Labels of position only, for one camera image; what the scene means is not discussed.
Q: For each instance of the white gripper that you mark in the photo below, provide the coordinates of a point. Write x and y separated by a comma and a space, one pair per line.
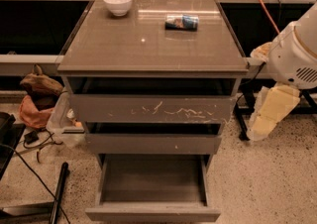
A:
291, 59

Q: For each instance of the grey bottom drawer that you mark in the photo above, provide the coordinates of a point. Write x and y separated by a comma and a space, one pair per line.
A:
153, 188

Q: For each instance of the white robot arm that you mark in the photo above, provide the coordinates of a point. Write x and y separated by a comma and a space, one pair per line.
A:
291, 61

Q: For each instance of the grey drawer cabinet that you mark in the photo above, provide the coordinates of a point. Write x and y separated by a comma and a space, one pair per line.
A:
136, 55

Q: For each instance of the grey middle drawer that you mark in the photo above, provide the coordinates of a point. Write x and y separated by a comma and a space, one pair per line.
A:
153, 138

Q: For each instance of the grey scratched top drawer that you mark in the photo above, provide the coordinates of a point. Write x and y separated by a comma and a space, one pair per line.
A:
151, 109

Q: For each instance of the black metal stand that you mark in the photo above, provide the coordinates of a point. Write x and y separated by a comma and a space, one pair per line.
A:
245, 104

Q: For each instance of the blue soda can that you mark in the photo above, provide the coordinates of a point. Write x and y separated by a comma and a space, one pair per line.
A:
181, 22

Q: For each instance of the white bowl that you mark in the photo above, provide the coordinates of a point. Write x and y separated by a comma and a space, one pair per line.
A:
118, 7

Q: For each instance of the clear plastic container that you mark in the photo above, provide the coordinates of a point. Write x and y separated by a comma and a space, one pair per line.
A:
62, 123

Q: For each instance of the black pole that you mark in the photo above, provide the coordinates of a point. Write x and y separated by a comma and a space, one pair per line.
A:
59, 193

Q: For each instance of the orange cloth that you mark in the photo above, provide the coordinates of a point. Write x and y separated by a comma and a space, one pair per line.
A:
31, 116

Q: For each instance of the small black box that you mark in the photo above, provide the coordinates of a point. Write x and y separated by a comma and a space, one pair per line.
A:
31, 137

